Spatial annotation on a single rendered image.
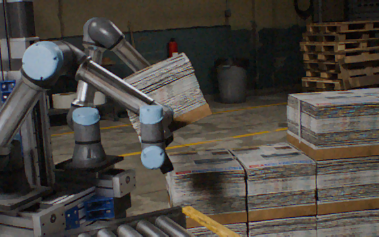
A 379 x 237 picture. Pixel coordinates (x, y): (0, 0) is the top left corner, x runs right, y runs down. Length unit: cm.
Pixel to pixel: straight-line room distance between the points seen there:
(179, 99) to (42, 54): 55
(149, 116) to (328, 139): 85
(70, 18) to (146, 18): 128
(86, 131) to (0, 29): 56
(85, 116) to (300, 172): 94
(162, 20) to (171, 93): 727
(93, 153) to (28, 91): 70
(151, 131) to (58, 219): 55
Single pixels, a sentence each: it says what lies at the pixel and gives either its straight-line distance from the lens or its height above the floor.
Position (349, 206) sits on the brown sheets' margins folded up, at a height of 63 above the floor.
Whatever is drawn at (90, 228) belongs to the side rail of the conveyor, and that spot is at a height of 80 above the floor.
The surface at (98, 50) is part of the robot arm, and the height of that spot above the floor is 130.
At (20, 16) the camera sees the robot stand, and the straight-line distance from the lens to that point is 220.
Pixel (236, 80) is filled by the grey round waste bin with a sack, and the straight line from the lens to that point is 917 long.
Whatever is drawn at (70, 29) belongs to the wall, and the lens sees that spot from 867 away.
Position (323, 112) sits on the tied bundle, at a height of 103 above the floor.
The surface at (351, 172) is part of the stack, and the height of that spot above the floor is 77.
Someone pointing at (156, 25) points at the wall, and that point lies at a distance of 918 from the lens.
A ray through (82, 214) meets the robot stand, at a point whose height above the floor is 63.
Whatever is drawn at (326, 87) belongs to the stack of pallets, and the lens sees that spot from 875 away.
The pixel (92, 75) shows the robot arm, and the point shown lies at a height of 125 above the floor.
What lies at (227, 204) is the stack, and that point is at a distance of 216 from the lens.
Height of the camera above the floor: 140
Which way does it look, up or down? 10 degrees down
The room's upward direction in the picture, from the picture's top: 3 degrees counter-clockwise
